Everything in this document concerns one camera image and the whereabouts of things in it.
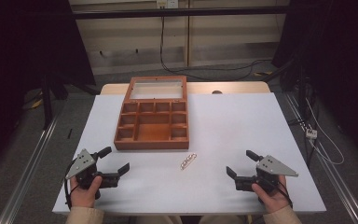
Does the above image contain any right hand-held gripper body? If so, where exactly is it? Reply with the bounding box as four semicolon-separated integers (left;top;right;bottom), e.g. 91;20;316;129
234;154;299;195

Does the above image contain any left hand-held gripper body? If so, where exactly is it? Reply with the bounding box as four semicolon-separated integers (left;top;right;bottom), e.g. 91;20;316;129
64;148;120;200

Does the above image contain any person's right hand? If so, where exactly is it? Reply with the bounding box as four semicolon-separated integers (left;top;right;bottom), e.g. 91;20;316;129
251;175;291;215

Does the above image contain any person's left hand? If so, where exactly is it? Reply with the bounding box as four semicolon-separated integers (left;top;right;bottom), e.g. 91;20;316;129
69;175;103;209

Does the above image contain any white table mat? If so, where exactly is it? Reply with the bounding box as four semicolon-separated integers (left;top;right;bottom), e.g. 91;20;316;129
51;92;327;217

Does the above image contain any wooden compartment box with lid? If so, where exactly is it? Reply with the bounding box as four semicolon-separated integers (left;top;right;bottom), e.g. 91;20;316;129
114;75;190;151

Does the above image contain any black metal stand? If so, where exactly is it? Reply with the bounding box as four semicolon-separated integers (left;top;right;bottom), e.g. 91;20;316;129
41;74;54;131

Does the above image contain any light wooden table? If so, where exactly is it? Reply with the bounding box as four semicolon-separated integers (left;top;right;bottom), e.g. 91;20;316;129
100;80;271;96

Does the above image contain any dark curtain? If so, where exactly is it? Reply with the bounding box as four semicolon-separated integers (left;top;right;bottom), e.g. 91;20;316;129
0;0;97;180
271;0;358;161

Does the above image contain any black horizontal bar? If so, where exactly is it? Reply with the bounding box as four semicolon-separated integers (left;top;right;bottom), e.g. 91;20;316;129
72;5;291;21

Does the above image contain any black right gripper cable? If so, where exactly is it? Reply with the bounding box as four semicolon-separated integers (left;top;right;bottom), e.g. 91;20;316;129
275;180;294;209

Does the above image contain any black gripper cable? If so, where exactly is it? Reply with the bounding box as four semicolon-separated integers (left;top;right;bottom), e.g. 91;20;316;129
62;160;76;210
275;180;294;209

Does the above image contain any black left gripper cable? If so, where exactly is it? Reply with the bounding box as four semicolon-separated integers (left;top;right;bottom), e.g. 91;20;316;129
62;160;76;210

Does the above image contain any silver chain bracelet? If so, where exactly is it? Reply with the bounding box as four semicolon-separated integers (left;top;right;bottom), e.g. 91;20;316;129
180;152;198;172

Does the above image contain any metal floor rail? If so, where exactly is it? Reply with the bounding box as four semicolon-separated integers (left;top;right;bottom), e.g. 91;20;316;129
283;92;358;224
0;113;61;224

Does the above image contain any white floor cable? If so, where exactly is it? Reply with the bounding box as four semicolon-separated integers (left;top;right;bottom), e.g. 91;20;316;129
304;96;346;166

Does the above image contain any black wall cable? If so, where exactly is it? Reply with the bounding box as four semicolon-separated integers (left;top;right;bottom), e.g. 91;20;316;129
158;15;273;82

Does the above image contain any white wall socket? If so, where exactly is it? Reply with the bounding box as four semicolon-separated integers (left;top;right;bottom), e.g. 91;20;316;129
156;0;180;9

